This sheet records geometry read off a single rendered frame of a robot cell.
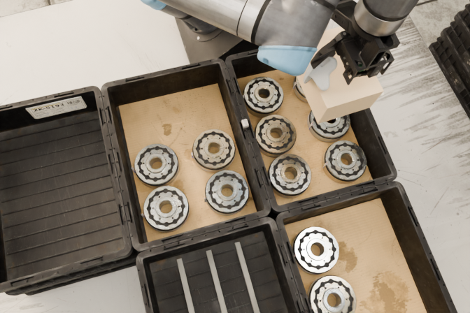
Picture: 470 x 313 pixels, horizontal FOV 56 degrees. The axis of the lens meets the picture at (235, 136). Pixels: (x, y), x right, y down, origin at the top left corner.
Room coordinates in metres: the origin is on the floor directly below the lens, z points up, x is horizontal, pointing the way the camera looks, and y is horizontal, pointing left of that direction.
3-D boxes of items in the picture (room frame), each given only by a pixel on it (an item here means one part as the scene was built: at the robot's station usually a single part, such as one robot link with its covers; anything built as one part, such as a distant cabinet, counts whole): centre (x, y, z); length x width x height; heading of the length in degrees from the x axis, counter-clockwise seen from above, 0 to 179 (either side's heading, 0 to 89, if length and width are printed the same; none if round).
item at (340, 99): (0.47, -0.18, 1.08); 0.16 x 0.12 x 0.07; 28
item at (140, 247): (0.32, 0.11, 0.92); 0.40 x 0.30 x 0.02; 25
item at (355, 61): (0.44, -0.19, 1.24); 0.09 x 0.08 x 0.12; 28
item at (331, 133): (0.47, -0.23, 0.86); 0.10 x 0.10 x 0.01
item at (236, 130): (0.32, 0.11, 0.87); 0.40 x 0.30 x 0.11; 25
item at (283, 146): (0.41, -0.10, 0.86); 0.10 x 0.10 x 0.01
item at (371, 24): (0.45, -0.19, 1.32); 0.08 x 0.08 x 0.05
